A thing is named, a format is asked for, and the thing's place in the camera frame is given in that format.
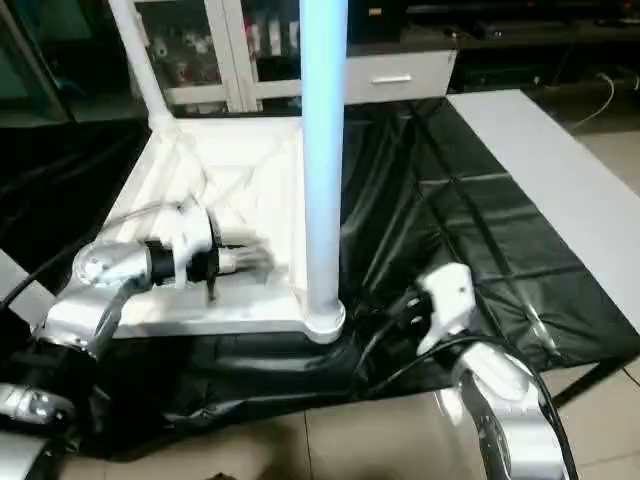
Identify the white plastic table top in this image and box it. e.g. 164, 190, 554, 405
102, 117, 347, 346

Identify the white plastic table leg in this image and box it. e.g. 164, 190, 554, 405
107, 0, 177, 132
298, 0, 349, 326
0, 247, 57, 326

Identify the black work mat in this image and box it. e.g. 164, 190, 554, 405
0, 97, 640, 461

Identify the white glass door cabinet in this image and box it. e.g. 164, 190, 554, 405
130, 0, 304, 115

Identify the white drawer unit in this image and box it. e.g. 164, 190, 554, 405
344, 48, 459, 105

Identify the black speaker box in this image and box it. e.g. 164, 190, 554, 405
349, 0, 407, 49

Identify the metal framed glass panel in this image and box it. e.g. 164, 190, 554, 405
0, 0, 76, 119

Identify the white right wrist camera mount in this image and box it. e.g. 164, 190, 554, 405
416, 263, 475, 357

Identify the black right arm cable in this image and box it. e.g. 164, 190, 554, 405
349, 319, 581, 480

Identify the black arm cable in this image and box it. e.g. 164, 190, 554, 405
0, 202, 201, 306
349, 319, 581, 480

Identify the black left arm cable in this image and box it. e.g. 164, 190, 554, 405
0, 202, 201, 306

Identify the black metal table frame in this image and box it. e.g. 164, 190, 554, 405
552, 357, 624, 407

